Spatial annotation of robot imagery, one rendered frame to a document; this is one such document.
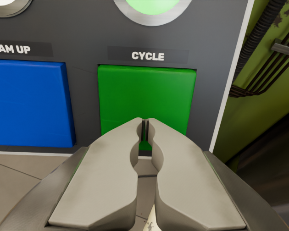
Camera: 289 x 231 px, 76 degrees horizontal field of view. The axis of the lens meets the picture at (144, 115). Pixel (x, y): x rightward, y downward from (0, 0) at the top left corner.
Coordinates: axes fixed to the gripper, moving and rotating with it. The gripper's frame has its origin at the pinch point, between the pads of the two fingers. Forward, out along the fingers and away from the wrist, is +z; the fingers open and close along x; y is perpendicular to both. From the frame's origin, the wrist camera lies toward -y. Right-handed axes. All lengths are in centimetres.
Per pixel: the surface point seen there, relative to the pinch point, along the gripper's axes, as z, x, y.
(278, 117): 29.8, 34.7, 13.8
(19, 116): 2.4, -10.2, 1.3
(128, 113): 2.4, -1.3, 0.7
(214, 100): 3.1, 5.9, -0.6
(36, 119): 2.4, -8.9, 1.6
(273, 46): 24.0, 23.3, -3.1
